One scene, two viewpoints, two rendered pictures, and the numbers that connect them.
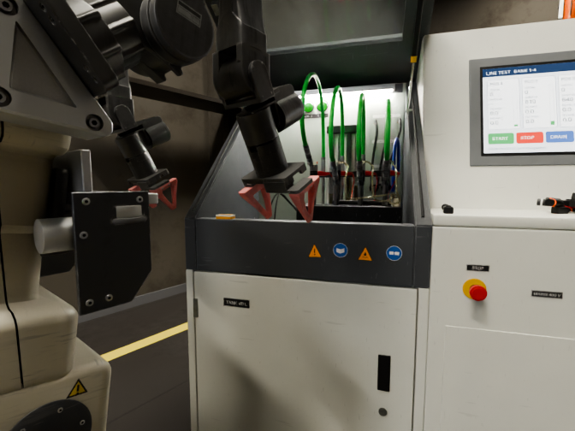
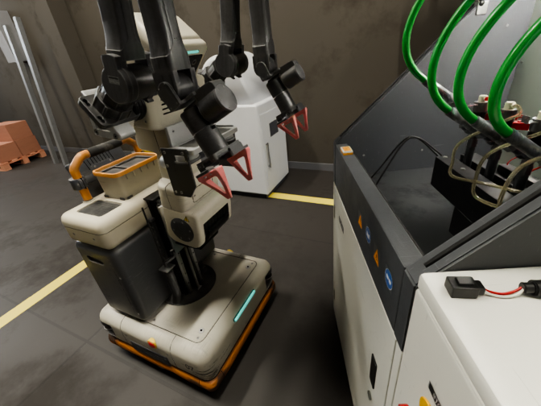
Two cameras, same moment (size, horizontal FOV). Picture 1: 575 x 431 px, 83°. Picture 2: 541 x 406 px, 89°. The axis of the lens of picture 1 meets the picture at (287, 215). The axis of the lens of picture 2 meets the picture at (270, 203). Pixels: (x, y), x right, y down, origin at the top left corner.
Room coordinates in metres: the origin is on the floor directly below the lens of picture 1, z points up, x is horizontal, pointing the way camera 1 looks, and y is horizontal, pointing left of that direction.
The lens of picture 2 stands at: (0.56, -0.60, 1.27)
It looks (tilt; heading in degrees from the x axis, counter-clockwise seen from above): 29 degrees down; 80
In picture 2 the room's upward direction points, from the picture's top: 7 degrees counter-clockwise
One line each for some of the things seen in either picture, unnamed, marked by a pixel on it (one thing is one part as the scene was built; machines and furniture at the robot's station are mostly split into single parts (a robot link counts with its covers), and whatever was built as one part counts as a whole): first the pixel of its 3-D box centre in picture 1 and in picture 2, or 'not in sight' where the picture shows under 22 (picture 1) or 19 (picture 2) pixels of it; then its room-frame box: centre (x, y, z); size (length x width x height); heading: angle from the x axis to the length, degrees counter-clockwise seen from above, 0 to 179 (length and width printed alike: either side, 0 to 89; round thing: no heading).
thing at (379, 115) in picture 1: (385, 145); not in sight; (1.33, -0.39, 1.20); 0.13 x 0.03 x 0.31; 74
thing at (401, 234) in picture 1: (297, 248); (363, 208); (0.91, -0.03, 0.87); 0.62 x 0.04 x 0.16; 74
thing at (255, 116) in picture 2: not in sight; (245, 126); (0.91, 2.09, 0.63); 0.64 x 0.55 x 1.27; 141
